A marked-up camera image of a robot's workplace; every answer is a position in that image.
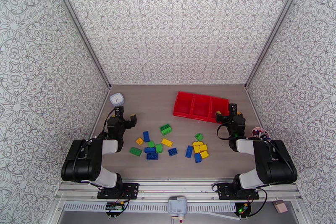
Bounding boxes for white slotted cable duct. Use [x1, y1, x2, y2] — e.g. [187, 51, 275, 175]
[63, 201, 237, 214]

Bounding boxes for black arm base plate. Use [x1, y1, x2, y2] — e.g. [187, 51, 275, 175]
[97, 182, 140, 200]
[218, 182, 260, 201]

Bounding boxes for white square lidded container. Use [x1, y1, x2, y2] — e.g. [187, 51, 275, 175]
[109, 92, 125, 107]

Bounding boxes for white plastic device box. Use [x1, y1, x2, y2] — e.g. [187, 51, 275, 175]
[168, 196, 189, 217]

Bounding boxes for aluminium frame post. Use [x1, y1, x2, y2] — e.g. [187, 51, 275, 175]
[45, 0, 113, 90]
[244, 0, 308, 90]

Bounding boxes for pink metal bucket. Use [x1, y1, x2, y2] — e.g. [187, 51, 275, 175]
[251, 126, 271, 141]

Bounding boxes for pink power adapter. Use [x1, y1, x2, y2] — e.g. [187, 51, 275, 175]
[273, 198, 286, 214]

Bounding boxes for small circuit board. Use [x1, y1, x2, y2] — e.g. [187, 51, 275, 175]
[234, 201, 252, 218]
[105, 201, 124, 217]

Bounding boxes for long aluminium frame rail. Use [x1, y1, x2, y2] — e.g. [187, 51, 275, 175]
[55, 178, 302, 201]

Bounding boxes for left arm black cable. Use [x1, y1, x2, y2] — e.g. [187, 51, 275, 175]
[74, 108, 131, 216]

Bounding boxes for aluminium side rail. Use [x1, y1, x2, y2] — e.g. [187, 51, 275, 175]
[244, 87, 263, 128]
[89, 87, 113, 140]

